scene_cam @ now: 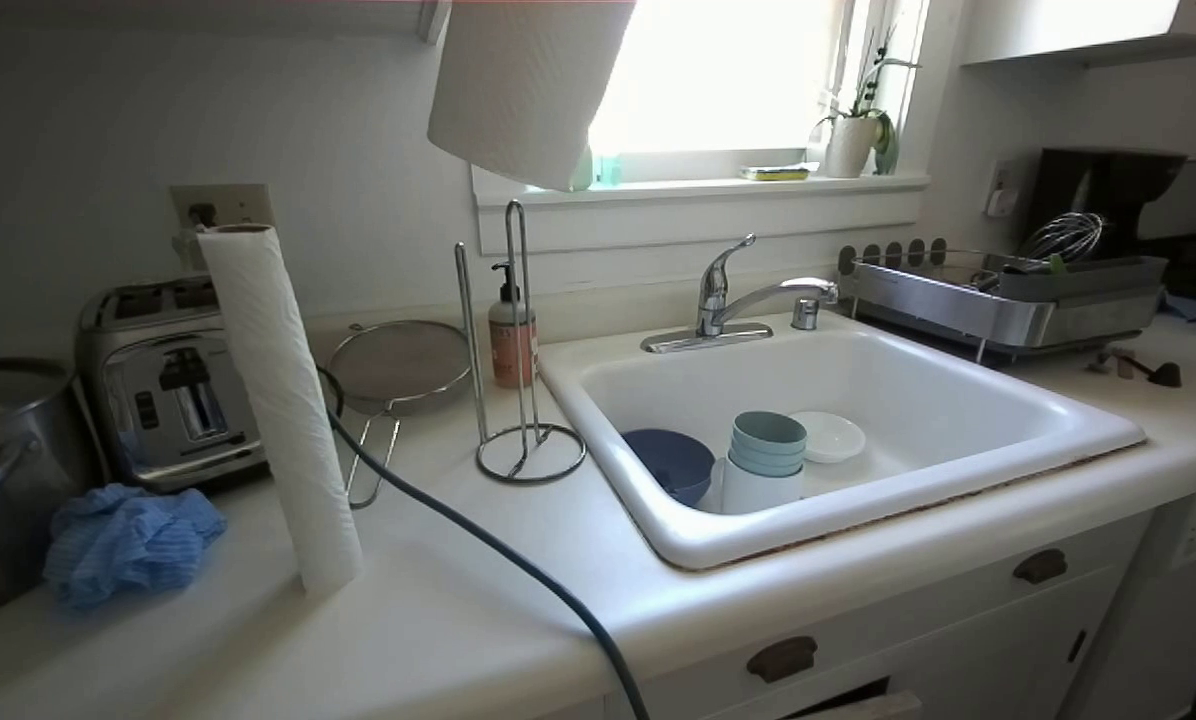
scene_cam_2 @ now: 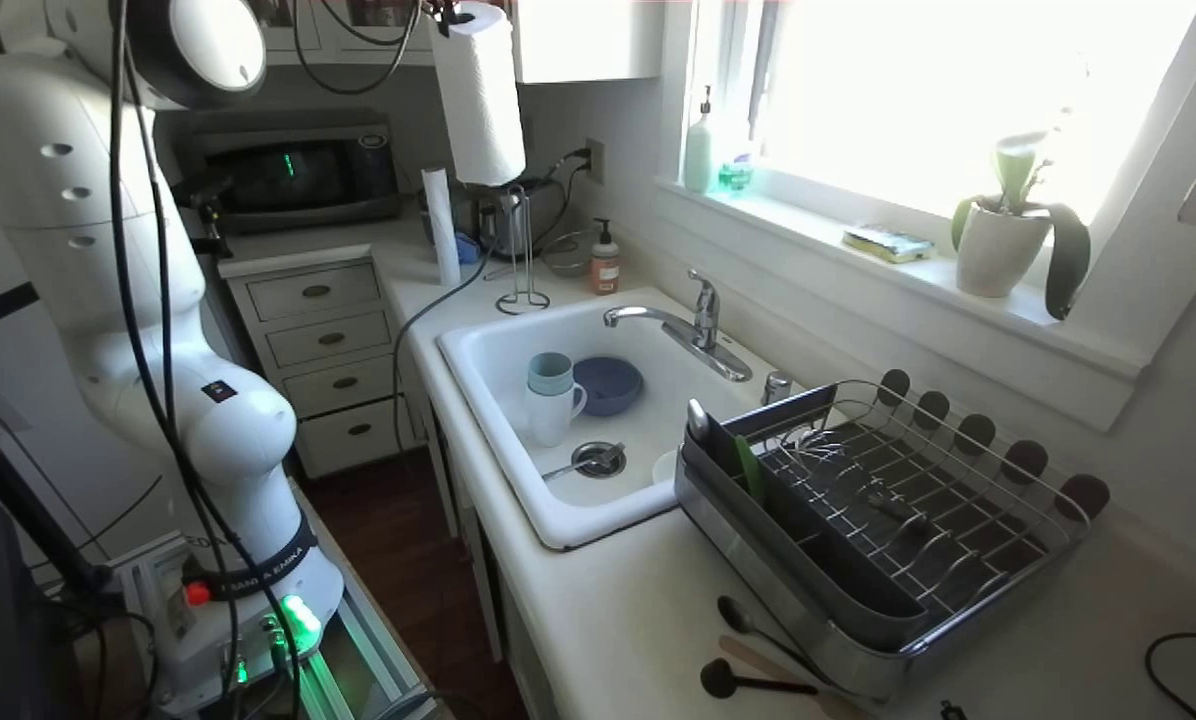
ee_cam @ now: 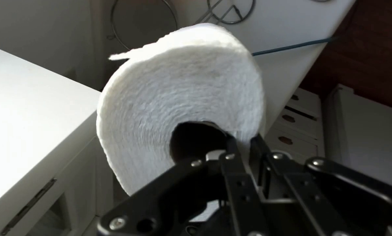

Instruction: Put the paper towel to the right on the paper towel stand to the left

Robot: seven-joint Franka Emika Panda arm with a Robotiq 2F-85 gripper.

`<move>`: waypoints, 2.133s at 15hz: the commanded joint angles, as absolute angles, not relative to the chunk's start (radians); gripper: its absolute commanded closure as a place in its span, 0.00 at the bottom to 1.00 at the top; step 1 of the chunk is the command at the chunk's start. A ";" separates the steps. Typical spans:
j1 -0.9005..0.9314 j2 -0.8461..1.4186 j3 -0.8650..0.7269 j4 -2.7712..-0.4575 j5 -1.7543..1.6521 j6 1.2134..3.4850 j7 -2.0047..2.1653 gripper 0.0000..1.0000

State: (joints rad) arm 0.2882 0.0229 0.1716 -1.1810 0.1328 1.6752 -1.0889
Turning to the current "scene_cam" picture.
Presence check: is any plant in white pot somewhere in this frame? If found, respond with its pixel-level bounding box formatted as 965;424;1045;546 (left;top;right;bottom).
813;45;924;180

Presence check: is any white paper towel roll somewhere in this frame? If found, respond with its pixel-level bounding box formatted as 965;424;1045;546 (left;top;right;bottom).
422;0;638;198

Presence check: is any wall power outlet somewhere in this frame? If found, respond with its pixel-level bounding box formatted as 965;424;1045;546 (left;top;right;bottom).
169;180;276;271

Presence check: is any teal glass item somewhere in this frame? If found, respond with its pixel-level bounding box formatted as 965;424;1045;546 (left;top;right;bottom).
584;150;628;193

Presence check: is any white sink base cabinet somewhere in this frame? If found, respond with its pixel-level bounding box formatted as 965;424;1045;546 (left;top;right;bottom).
591;477;1196;720

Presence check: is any metal whisk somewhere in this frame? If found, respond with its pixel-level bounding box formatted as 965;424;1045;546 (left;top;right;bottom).
1011;209;1108;269

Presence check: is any white framed window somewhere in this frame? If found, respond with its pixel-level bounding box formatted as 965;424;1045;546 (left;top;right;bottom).
468;0;970;255

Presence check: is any white round lid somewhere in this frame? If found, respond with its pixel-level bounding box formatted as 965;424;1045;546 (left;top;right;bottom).
792;410;873;469

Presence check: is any chrome sink faucet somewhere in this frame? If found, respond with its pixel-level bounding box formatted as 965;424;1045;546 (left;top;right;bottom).
638;232;845;362

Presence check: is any black power cable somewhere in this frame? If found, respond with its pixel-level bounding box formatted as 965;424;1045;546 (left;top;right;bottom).
313;366;657;720

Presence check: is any thin nearly empty towel roll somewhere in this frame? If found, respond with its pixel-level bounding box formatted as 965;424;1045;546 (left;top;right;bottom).
193;221;367;601

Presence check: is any white kitchen sink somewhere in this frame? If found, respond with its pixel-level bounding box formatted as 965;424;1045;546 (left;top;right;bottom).
536;311;1151;576

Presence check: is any black measuring spoon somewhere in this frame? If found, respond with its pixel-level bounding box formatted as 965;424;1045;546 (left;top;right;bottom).
1108;346;1186;393

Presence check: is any pink soap pump bottle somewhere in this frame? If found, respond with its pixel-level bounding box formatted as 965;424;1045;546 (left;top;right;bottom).
483;261;543;393

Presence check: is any chrome toaster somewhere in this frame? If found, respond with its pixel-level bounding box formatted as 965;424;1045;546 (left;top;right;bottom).
70;271;276;492

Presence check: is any black coffee maker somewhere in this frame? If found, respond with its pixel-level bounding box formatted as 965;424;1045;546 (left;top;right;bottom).
1029;146;1190;269

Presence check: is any teal cup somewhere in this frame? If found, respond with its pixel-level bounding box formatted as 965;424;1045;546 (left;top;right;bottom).
727;410;813;481

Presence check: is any metal wire paper towel stand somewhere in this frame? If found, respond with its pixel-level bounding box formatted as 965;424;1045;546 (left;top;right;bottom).
451;198;591;488

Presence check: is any blue cloth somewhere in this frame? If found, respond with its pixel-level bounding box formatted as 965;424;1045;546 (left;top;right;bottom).
38;481;232;617

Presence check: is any metal mesh strainer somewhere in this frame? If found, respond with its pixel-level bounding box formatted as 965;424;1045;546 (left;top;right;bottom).
313;318;476;511

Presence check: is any blue bowl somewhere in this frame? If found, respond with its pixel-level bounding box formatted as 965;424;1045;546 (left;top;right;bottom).
620;424;718;511

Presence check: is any metal dish rack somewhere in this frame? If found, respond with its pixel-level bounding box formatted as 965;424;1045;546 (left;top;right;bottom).
832;238;1173;368

